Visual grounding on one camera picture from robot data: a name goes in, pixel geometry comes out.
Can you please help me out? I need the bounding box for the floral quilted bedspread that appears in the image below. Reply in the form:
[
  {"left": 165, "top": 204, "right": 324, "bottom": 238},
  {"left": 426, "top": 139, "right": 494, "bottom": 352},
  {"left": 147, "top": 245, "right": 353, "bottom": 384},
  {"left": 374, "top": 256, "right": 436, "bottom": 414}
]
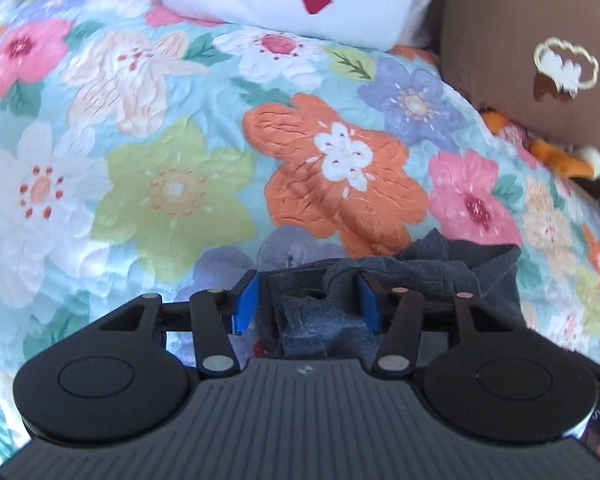
[{"left": 0, "top": 0, "right": 600, "bottom": 464}]

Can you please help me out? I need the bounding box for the brown cushion with cloud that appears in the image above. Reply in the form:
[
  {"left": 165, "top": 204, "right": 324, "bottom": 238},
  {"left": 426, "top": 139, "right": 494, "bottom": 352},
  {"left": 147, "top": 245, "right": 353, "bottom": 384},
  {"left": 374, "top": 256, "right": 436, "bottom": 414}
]
[{"left": 440, "top": 0, "right": 600, "bottom": 151}]

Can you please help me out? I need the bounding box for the dark grey garment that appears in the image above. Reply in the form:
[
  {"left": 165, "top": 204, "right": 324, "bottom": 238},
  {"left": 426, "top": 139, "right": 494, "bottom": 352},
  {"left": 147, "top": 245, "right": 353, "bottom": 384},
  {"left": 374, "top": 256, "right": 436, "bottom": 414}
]
[{"left": 256, "top": 227, "right": 528, "bottom": 360}]

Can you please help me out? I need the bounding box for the orange plush toy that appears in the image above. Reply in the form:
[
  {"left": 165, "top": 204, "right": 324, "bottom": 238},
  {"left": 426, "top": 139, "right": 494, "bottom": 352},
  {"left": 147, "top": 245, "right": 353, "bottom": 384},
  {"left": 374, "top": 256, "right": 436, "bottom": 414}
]
[{"left": 481, "top": 110, "right": 600, "bottom": 200}]

